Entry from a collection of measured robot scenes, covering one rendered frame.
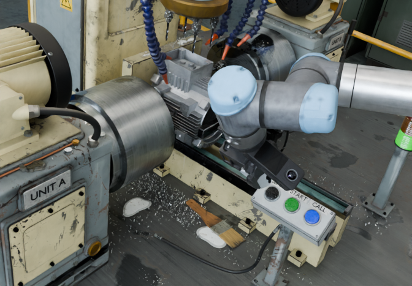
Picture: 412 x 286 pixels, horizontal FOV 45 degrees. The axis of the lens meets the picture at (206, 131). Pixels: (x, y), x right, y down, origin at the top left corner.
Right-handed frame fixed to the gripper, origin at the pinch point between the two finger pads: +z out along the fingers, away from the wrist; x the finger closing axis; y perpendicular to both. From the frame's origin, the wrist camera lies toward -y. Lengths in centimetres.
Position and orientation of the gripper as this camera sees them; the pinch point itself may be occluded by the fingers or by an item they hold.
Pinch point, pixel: (268, 183)
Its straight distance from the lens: 105.6
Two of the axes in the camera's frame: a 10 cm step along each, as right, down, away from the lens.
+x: -6.0, 7.5, -2.8
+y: -7.7, -4.4, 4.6
